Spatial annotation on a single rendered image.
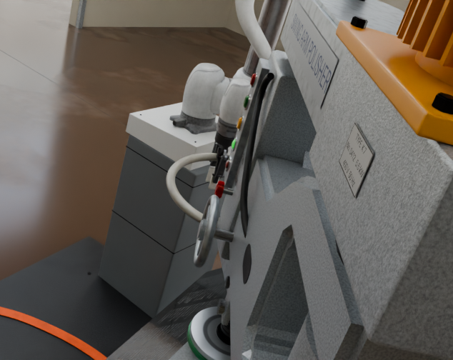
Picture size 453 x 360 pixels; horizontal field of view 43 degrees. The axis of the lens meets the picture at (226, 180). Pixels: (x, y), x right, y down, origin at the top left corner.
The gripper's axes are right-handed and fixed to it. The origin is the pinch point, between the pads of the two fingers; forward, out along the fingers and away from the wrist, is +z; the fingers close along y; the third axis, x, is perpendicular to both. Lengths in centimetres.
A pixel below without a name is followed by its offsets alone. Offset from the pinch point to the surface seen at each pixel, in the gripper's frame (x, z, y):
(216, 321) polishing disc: -19, -8, 81
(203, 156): -6.9, -10.6, 2.6
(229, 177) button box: -26, -48, 77
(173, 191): -22.7, -10.7, 27.7
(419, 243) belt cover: -48, -94, 156
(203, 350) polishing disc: -25, -9, 91
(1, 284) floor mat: -72, 86, -27
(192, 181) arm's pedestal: -2.8, 10.8, -13.8
